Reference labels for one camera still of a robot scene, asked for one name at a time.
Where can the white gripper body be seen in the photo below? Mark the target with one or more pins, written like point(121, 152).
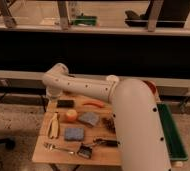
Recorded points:
point(52, 93)

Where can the black eraser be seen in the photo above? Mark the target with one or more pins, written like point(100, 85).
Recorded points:
point(65, 103)

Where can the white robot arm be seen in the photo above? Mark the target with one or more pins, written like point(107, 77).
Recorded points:
point(141, 140)

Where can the white cup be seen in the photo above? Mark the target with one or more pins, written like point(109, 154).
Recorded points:
point(112, 78)

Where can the orange fruit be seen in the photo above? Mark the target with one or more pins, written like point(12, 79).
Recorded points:
point(71, 115)

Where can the blue sponge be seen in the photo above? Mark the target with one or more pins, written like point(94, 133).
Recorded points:
point(74, 134)

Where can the grey blue cloth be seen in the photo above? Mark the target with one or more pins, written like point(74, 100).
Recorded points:
point(90, 118)

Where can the metal fork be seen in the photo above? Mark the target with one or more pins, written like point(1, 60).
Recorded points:
point(53, 147)

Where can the bunch of dark grapes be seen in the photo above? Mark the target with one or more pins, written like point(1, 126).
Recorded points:
point(109, 124)

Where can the black office chair base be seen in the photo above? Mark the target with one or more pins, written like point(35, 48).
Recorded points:
point(8, 142)

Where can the green box in background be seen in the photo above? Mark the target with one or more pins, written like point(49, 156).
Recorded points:
point(85, 20)

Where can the orange bowl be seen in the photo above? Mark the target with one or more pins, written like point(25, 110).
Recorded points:
point(151, 86)

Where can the green tray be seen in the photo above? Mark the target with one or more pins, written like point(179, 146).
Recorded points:
point(174, 142)

